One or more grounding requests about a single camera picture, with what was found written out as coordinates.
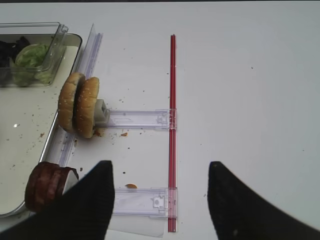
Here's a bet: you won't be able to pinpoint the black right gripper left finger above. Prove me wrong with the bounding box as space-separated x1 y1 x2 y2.
0 160 115 240

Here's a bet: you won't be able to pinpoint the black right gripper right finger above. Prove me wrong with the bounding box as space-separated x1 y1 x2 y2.
207 161 320 240

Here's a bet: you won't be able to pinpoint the brown meat patties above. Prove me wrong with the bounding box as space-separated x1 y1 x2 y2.
24 161 79 213

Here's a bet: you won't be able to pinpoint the green lettuce leaves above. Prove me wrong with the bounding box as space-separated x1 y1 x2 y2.
10 43 53 87

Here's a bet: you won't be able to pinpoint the white pusher block behind sesame buns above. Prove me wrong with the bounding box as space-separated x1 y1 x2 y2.
94 99 109 123

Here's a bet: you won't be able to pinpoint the silver metal tray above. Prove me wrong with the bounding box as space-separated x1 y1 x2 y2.
0 33 83 218

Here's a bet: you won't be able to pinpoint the sesame bun top outer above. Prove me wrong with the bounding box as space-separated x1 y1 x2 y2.
75 77 100 139

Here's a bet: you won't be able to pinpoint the sesame bun top near tray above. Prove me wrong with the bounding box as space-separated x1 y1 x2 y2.
57 72 86 133

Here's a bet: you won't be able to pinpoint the clear plastic container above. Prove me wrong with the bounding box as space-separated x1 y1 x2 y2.
0 22 69 88

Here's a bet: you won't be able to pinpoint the shredded purple cabbage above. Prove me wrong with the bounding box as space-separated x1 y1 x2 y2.
0 36 30 87

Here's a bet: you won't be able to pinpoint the right red strip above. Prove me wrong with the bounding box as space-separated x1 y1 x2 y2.
167 34 177 233

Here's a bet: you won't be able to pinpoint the right front clear cross rail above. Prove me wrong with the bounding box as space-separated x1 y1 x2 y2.
113 188 178 219

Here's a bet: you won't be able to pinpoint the clear cross rail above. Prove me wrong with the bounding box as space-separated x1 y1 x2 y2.
95 109 177 130
113 188 178 219

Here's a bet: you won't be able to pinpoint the right rear clear cross rail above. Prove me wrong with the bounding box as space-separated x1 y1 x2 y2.
95 109 177 130

